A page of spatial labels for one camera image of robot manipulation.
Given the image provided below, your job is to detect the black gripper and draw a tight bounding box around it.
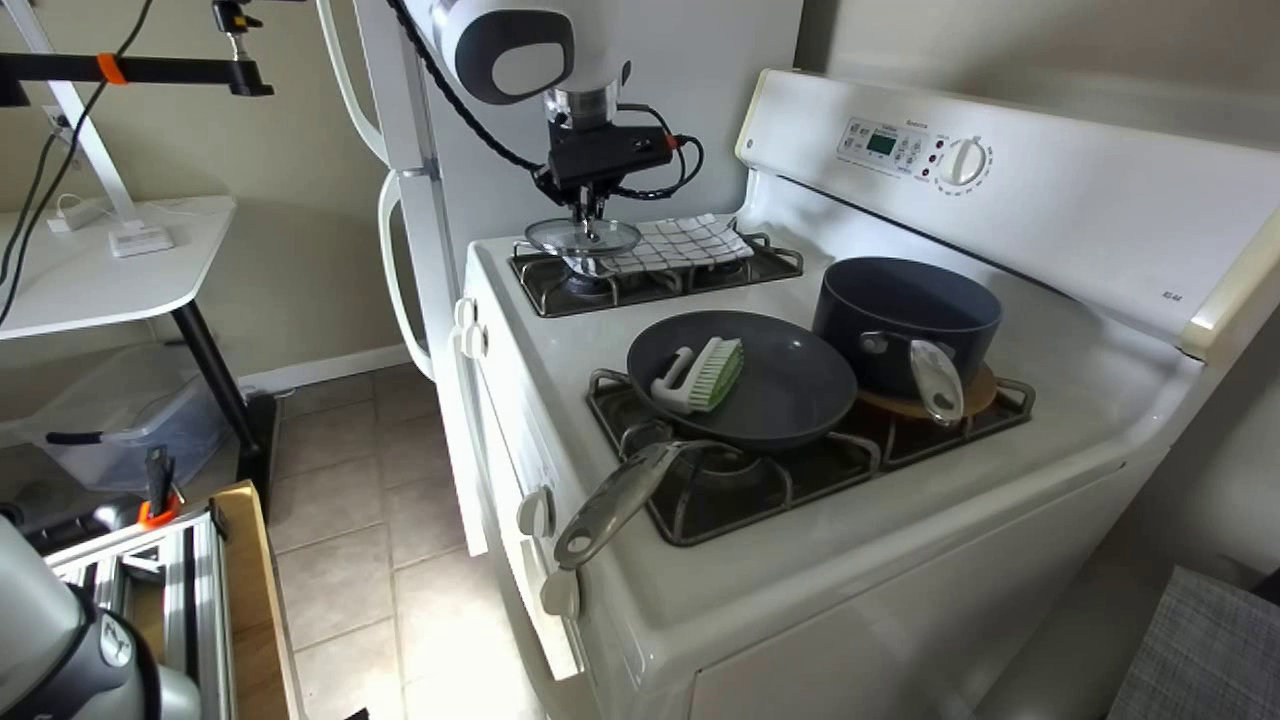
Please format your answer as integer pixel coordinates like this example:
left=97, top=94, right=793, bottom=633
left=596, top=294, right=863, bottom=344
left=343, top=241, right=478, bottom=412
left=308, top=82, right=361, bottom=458
left=542, top=115, right=678, bottom=253

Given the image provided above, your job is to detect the white checkered towel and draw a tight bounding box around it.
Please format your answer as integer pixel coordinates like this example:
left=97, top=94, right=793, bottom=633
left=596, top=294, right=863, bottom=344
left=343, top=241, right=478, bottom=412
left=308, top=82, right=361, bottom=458
left=584, top=213, right=761, bottom=280

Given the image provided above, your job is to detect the black cooking pot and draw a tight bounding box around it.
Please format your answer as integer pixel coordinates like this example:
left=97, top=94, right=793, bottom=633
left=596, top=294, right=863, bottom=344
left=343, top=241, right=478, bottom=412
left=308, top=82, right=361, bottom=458
left=811, top=253, right=1009, bottom=431

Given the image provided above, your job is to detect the white stove knob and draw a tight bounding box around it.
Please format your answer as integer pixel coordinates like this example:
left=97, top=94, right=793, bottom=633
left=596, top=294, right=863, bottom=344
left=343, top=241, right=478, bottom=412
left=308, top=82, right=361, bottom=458
left=517, top=484, right=560, bottom=538
left=536, top=567, right=584, bottom=623
left=449, top=291, right=488, bottom=364

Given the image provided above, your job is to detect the black stove grate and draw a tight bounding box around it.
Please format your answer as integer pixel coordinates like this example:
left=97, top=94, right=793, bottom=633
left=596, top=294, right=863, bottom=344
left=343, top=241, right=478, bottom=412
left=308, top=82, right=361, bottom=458
left=581, top=364, right=1039, bottom=551
left=510, top=214, right=810, bottom=319

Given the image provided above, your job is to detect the green white sponge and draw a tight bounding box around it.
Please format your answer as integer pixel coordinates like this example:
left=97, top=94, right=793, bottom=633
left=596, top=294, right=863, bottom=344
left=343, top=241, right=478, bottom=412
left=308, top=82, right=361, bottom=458
left=649, top=331, right=750, bottom=416

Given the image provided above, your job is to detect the black frying pan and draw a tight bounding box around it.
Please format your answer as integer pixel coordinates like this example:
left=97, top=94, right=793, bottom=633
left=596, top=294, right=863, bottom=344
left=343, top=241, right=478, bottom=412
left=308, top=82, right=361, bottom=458
left=552, top=308, right=863, bottom=575

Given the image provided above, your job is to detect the white oven timer dial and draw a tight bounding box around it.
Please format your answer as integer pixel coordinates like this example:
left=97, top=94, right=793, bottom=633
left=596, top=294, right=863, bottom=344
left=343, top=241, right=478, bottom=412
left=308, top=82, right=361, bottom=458
left=939, top=128, right=997, bottom=196

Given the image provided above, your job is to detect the round wooden trivet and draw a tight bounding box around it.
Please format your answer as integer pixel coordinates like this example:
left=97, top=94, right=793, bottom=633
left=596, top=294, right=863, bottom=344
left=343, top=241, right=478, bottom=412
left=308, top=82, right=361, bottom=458
left=852, top=356, right=1005, bottom=429

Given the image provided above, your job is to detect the small white box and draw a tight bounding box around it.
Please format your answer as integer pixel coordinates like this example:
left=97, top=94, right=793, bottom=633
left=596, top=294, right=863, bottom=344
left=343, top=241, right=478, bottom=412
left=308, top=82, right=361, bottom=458
left=109, top=214, right=180, bottom=262

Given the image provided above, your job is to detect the white gas stove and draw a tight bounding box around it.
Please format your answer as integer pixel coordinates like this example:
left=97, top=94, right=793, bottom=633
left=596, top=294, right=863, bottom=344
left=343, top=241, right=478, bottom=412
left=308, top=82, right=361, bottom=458
left=452, top=65, right=1280, bottom=720

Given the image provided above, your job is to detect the white side table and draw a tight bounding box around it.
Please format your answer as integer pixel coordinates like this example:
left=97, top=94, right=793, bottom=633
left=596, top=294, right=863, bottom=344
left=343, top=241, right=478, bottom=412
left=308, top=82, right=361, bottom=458
left=0, top=192, right=281, bottom=520

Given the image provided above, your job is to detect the white slanted pole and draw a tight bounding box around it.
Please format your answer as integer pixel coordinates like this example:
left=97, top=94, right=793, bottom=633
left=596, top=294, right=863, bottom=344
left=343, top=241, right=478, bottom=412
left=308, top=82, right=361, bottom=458
left=0, top=0, right=143, bottom=231

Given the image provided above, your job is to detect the wooden board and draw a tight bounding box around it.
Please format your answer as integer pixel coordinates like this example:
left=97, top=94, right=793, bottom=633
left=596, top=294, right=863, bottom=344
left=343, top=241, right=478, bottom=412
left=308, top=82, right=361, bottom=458
left=208, top=479, right=308, bottom=720

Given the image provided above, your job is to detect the clear plastic storage bin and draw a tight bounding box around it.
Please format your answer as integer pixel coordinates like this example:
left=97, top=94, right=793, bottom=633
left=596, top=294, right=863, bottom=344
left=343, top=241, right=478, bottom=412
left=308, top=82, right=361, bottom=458
left=0, top=344, right=232, bottom=501

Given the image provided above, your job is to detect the orange black clamp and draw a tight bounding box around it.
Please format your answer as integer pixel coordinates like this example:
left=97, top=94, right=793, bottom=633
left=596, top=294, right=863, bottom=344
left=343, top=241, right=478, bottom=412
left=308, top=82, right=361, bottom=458
left=133, top=442, right=188, bottom=530

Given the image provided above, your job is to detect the grey checkered cloth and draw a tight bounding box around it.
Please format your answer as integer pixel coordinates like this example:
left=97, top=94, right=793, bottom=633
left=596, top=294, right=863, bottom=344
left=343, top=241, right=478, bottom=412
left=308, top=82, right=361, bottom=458
left=1104, top=564, right=1280, bottom=720

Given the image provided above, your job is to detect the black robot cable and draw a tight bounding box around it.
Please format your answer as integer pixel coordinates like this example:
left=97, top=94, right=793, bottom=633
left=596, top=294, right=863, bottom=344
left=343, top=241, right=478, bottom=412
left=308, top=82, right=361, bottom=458
left=379, top=0, right=709, bottom=209

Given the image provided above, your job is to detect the aluminium frame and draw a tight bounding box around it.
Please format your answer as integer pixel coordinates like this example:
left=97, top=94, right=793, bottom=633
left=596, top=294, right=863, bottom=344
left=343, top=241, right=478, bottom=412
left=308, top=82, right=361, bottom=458
left=35, top=506, right=239, bottom=720

